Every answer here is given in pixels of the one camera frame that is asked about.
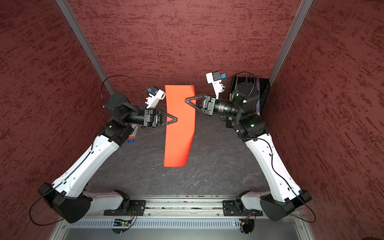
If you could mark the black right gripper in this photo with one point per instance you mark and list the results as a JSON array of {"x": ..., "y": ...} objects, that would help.
[{"x": 206, "y": 106}]

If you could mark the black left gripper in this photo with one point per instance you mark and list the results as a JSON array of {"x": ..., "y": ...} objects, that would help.
[{"x": 150, "y": 118}]

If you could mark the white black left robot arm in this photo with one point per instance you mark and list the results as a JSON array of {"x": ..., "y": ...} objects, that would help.
[{"x": 67, "y": 195}]

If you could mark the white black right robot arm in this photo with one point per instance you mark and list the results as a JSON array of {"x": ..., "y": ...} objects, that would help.
[{"x": 285, "y": 195}]

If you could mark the white pencil box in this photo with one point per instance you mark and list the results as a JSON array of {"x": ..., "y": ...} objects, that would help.
[{"x": 132, "y": 136}]

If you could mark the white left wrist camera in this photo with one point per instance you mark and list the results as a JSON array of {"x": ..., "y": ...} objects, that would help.
[{"x": 155, "y": 95}]

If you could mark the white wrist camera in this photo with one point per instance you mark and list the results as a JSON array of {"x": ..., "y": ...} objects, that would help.
[
  {"x": 215, "y": 79},
  {"x": 155, "y": 95}
]

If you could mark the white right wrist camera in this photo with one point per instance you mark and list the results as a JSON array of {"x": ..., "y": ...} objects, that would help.
[{"x": 215, "y": 79}]

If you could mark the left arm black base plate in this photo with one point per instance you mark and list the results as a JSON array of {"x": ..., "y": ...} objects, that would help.
[{"x": 132, "y": 207}]

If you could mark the aluminium front rail frame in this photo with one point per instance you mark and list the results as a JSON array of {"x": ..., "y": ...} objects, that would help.
[{"x": 185, "y": 218}]

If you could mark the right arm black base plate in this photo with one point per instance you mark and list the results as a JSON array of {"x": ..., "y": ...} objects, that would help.
[{"x": 236, "y": 208}]

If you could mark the right aluminium corner post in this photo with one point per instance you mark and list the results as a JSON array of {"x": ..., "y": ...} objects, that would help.
[{"x": 291, "y": 35}]

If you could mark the aluminium corner post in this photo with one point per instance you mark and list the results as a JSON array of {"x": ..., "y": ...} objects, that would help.
[
  {"x": 291, "y": 35},
  {"x": 74, "y": 24}
]

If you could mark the left aluminium corner post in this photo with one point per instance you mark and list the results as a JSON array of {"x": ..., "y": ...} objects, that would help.
[{"x": 74, "y": 24}]

